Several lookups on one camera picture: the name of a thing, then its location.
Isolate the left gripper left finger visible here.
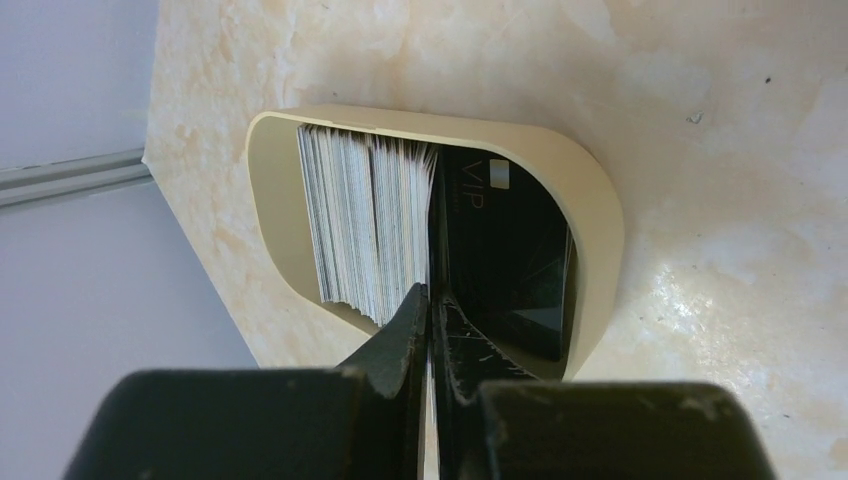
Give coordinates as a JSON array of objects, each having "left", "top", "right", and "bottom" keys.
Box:
[{"left": 64, "top": 284, "right": 429, "bottom": 479}]

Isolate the stack of cards in tray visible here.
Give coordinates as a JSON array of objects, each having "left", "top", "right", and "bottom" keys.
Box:
[{"left": 297, "top": 124, "right": 440, "bottom": 327}]

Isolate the beige oval card tray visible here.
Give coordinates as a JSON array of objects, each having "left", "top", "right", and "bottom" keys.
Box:
[{"left": 245, "top": 104, "right": 625, "bottom": 381}]

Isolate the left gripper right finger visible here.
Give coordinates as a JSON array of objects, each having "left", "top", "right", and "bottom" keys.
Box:
[{"left": 431, "top": 295, "right": 775, "bottom": 479}]

